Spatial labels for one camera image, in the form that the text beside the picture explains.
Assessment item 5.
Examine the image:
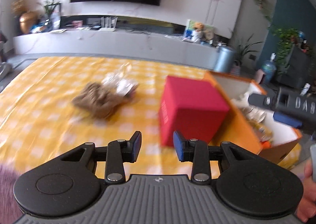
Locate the brown knitted scarf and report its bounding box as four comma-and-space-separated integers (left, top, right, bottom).
72, 82, 131, 119

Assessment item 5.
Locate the clear plastic gift bag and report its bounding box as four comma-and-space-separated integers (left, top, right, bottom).
101, 63, 139, 98

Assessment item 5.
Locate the yellow packaged snack bag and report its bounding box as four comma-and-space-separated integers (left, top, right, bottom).
241, 107, 273, 142

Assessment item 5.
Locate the crocheted strawberry toy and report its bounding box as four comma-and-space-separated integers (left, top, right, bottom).
261, 140, 272, 150

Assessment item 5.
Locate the person's right hand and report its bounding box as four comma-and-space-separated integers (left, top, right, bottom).
296, 159, 316, 223

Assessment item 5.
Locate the pink small heater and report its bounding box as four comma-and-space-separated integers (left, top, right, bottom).
254, 69, 266, 84

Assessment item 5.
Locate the orange open cardboard box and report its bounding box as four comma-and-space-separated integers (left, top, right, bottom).
204, 71, 302, 169

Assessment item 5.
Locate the blue water jug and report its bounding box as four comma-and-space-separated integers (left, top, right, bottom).
261, 53, 277, 84

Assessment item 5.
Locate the red cube box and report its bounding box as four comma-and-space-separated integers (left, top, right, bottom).
159, 76, 230, 147

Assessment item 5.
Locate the woven pink handbag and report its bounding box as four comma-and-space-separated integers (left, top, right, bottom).
230, 64, 241, 76

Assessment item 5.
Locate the tall floor plant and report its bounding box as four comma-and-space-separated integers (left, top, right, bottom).
233, 34, 263, 67

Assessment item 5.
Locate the grey metal trash bin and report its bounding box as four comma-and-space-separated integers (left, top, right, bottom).
213, 46, 236, 74

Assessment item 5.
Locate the hanging ivy plant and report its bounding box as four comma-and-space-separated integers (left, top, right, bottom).
254, 0, 303, 75

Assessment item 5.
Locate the yellow checkered tablecloth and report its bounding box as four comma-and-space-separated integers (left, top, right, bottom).
0, 56, 302, 182

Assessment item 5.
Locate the teddy bear on console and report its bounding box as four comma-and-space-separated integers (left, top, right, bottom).
191, 22, 204, 44

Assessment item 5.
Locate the white marble tv console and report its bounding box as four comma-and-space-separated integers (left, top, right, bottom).
13, 30, 218, 69

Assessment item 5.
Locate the purple fluffy blanket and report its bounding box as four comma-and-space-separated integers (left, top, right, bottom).
1, 165, 22, 224

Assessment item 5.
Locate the white wifi router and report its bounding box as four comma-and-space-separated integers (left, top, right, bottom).
99, 16, 117, 32

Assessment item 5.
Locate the potted green plant left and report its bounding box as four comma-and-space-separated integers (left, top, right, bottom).
37, 0, 61, 31

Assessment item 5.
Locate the golden vase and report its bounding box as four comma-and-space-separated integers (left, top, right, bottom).
19, 11, 38, 34

